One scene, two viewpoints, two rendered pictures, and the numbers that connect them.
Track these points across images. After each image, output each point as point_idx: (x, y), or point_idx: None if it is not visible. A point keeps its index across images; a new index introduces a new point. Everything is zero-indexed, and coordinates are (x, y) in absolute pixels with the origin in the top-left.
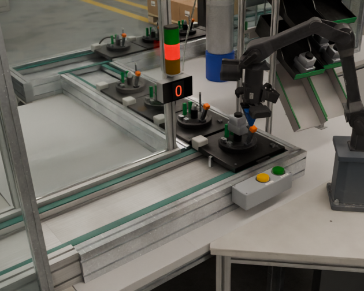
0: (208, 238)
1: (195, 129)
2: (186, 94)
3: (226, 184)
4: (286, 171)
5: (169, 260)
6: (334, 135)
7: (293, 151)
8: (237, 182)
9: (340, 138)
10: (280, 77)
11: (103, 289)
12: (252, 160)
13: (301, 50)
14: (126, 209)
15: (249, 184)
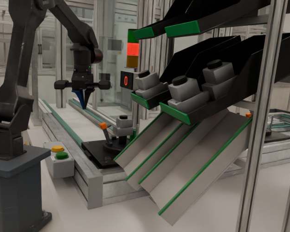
0: None
1: None
2: (129, 87)
3: (65, 139)
4: (59, 160)
5: (34, 143)
6: (49, 149)
7: (93, 171)
8: (63, 142)
9: (40, 150)
10: None
11: (33, 131)
12: (88, 148)
13: None
14: (79, 128)
15: (55, 145)
